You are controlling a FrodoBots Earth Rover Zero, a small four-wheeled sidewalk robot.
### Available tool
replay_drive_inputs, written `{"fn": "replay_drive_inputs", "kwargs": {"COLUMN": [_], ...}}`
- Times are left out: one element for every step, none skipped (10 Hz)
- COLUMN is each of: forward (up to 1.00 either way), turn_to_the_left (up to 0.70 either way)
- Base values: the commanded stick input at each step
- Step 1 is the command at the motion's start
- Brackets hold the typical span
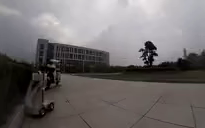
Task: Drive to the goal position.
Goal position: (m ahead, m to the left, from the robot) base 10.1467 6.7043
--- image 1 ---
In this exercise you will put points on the low dark hedge row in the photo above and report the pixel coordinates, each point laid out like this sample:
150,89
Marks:
103,69

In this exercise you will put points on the large grey office building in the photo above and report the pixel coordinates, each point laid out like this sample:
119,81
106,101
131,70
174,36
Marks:
73,55

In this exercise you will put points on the grey concrete slab pavement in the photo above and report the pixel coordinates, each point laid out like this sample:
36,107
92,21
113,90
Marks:
116,96

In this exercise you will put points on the tall lone tree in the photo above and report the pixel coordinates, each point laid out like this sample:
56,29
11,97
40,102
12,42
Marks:
149,51

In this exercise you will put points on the small open vehicle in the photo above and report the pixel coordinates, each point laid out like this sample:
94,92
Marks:
51,75

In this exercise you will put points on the small white wheeled robot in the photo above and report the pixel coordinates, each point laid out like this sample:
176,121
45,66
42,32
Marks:
40,100

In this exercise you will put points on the grass strip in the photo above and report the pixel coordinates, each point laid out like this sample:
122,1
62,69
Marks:
176,76

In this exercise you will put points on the row of dark trees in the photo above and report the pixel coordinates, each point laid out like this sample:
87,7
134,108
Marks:
196,60

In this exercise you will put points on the dark green hedge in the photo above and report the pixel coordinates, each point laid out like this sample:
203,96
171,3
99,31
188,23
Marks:
6,83

